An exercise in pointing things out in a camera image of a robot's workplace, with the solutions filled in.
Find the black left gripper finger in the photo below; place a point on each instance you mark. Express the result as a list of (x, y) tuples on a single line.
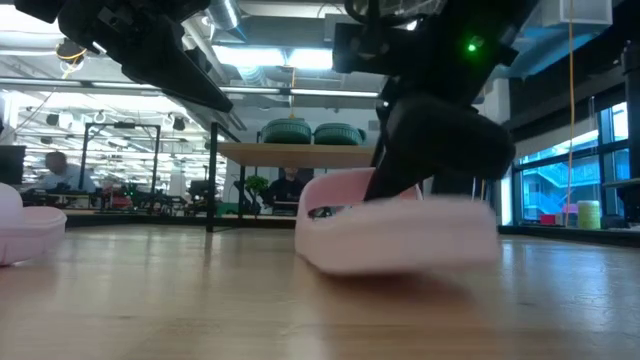
[(200, 56), (180, 80)]

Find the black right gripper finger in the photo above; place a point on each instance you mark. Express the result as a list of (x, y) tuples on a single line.
[(382, 175), (450, 140)]

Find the pink rubber slide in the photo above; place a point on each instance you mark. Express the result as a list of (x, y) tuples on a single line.
[(30, 235), (400, 240)]

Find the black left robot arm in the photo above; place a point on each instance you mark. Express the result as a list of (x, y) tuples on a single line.
[(35, 10)]

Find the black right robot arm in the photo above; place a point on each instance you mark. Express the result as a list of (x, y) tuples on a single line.
[(490, 12)]

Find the wooden shelf with black legs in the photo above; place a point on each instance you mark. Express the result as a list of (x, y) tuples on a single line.
[(300, 155)]

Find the person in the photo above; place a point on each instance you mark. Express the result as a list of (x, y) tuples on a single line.
[(67, 177), (285, 190)]

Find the small red box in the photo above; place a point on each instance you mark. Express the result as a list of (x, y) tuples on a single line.
[(548, 220)]

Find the green background plant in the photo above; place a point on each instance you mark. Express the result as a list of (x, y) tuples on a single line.
[(256, 184)]

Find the white ceiling unit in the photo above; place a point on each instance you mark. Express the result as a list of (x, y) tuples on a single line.
[(575, 12)]

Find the green bottle by window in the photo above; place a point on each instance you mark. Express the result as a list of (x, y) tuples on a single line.
[(589, 215)]

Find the black monitor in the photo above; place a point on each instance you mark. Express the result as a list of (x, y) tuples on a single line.
[(12, 165)]

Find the silver ceiling duct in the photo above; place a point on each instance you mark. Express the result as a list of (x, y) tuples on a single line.
[(225, 15)]

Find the black background station frame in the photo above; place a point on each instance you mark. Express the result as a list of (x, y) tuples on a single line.
[(124, 125)]

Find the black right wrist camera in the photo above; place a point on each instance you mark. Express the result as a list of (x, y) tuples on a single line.
[(362, 50)]

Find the long ceiling light rail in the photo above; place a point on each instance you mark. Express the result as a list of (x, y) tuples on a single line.
[(325, 92)]

